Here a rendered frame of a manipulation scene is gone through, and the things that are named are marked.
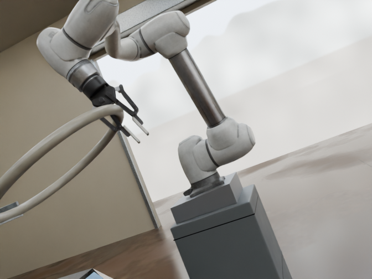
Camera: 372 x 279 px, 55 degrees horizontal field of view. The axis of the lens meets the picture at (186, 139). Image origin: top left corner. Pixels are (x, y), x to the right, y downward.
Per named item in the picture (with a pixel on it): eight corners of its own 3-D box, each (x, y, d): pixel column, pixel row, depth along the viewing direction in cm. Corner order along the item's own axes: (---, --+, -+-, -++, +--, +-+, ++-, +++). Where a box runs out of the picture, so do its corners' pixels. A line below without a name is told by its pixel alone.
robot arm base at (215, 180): (187, 194, 191) (183, 184, 191) (225, 177, 188) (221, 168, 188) (182, 201, 173) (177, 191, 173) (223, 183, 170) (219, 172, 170)
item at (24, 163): (-57, 249, 82) (-65, 240, 82) (47, 206, 131) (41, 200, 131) (91, 103, 78) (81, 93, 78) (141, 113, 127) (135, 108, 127)
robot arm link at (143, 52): (110, 42, 155) (134, 26, 150) (127, 41, 172) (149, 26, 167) (124, 69, 157) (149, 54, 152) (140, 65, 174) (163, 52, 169)
